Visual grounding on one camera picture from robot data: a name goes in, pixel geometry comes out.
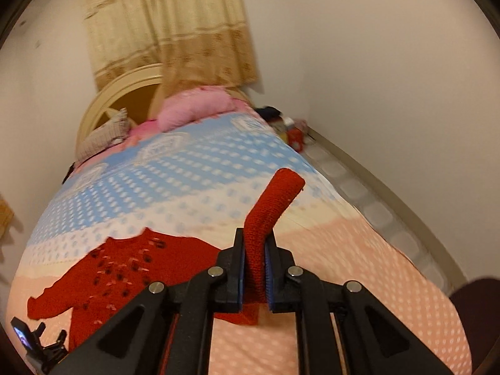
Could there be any red knitted sweater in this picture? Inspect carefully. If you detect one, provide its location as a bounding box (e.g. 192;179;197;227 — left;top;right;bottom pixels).
27;168;305;350

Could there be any blue pink dotted bedsheet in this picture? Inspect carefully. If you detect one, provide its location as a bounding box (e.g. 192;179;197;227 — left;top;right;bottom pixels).
6;112;472;374

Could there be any beige side curtain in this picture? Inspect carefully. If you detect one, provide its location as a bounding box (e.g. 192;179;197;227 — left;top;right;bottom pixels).
0;197;13;237

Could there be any clutter pile beside bed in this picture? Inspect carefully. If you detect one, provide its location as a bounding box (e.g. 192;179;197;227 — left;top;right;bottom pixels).
254;106;308;153

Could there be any pink pillow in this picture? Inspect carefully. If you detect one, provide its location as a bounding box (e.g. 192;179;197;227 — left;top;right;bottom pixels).
156;86;252;132

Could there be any grey striped pillow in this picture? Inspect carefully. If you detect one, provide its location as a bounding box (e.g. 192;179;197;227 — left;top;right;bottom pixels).
75;108;131;163

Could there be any cream wooden headboard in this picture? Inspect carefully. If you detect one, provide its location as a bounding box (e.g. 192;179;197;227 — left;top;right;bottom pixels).
75;63;253;151

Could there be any beige patterned window curtain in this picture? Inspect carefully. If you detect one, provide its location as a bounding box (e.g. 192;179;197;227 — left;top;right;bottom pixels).
83;0;258;95

